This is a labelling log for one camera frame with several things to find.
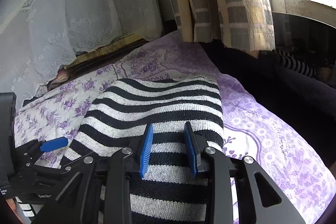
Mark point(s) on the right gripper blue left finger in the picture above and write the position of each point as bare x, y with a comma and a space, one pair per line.
113, 173

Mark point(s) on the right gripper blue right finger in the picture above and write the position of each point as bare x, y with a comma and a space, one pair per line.
260, 200

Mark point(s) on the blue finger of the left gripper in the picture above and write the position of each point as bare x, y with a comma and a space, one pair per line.
51, 145

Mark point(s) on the black white striped sweater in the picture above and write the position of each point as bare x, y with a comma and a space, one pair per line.
167, 193

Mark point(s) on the purple floral bed sheet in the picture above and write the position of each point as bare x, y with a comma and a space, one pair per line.
60, 112

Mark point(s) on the lilac patterned quilt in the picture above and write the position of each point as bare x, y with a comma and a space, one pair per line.
249, 127

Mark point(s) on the brown folded blankets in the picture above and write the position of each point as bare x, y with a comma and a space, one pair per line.
88, 62

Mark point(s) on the person's dark trousers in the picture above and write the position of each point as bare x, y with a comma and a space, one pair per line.
304, 103

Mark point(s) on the white lace cover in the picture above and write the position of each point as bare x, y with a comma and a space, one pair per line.
40, 36

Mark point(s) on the black camera box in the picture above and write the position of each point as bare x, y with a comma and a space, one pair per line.
7, 116

